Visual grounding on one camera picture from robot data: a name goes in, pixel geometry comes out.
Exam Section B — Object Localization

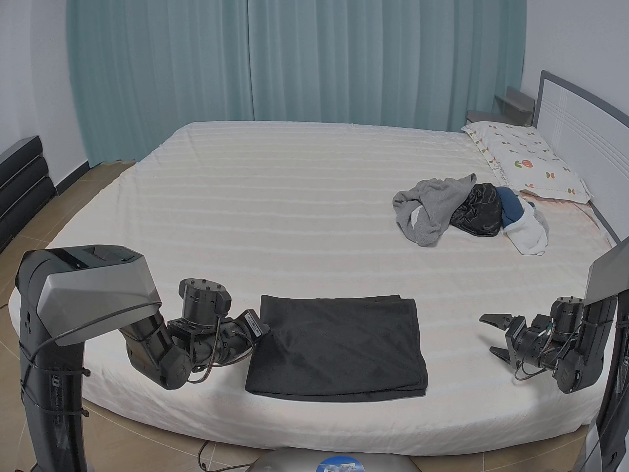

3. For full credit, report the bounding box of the bed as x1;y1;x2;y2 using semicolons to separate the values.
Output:
9;70;629;456

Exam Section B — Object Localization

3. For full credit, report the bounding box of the blue-green curtain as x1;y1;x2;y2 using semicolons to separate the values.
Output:
66;0;255;168
247;0;526;131

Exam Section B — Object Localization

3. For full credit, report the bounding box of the black sleeveless top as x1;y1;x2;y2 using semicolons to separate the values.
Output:
245;294;429;403

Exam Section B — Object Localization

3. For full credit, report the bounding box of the dark blue garment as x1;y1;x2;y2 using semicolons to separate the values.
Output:
495;186;525;228

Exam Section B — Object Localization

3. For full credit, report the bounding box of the grey bedside table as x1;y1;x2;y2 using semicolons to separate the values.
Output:
466;86;536;127

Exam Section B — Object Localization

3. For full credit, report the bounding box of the grey garment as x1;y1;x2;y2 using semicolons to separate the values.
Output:
392;173;478;248

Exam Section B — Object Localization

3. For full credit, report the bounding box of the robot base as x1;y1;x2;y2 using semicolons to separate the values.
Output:
248;449;416;472

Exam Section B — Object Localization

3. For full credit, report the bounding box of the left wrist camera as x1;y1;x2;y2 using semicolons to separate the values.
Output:
244;311;271;343

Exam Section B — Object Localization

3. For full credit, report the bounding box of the white printed pillow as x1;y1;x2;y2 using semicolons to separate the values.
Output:
461;121;594;204

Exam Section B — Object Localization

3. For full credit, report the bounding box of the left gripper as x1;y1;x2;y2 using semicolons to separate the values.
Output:
219;313;258;364

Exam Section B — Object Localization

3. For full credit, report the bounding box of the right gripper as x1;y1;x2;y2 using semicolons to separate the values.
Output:
480;314;547;368

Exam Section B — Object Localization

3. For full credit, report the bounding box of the black cable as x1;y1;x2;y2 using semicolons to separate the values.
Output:
197;440;256;472
513;354;558;381

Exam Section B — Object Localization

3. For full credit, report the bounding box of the black shiny garment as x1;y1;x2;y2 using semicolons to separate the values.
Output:
449;182;503;238

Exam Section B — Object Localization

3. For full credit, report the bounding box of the white garment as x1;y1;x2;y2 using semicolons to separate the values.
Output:
502;200;550;257

